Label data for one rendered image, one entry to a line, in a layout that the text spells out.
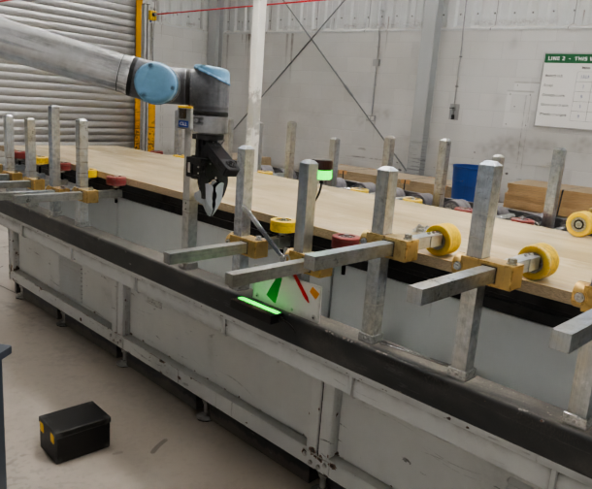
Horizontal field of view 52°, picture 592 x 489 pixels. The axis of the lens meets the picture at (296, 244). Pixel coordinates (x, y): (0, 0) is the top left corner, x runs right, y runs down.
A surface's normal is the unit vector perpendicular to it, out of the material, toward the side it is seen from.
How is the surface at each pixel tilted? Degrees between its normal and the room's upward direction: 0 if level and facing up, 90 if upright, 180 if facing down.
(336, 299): 90
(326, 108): 90
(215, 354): 90
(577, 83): 90
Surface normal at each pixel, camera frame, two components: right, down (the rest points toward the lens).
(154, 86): 0.19, 0.25
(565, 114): -0.62, 0.13
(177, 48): 0.78, 0.19
